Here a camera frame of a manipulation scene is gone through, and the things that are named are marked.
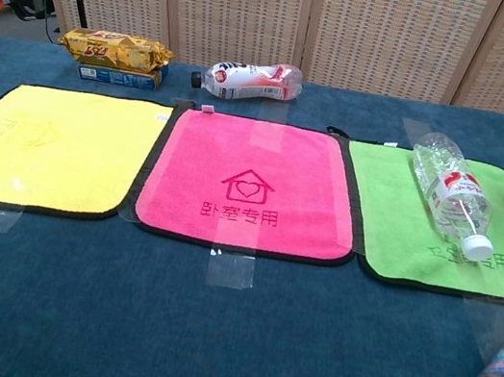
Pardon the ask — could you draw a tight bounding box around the clear water bottle white cap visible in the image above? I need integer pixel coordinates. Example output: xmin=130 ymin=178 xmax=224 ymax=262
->
xmin=395 ymin=128 xmax=504 ymax=265

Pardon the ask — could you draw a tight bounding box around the drink bottle black cap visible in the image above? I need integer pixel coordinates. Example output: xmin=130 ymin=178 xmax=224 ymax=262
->
xmin=187 ymin=47 xmax=308 ymax=113

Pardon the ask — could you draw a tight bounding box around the green towel house print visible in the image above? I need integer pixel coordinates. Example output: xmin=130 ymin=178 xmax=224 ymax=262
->
xmin=324 ymin=137 xmax=504 ymax=306

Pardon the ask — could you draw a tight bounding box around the pink towel house print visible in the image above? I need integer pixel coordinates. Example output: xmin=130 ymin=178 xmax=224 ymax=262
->
xmin=129 ymin=100 xmax=379 ymax=274

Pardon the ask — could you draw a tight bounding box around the wooden woven folding screen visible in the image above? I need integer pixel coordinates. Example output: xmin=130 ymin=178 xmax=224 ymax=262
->
xmin=10 ymin=0 xmax=504 ymax=121

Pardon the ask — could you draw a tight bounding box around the blue cardboard box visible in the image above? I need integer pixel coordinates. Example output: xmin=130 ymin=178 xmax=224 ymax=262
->
xmin=74 ymin=48 xmax=171 ymax=95

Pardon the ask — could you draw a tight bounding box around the gold snack package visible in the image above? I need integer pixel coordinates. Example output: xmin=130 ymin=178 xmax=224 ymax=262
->
xmin=54 ymin=21 xmax=177 ymax=80

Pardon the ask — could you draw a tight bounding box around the yellow towel black trim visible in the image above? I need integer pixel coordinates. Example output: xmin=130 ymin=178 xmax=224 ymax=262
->
xmin=0 ymin=75 xmax=176 ymax=237

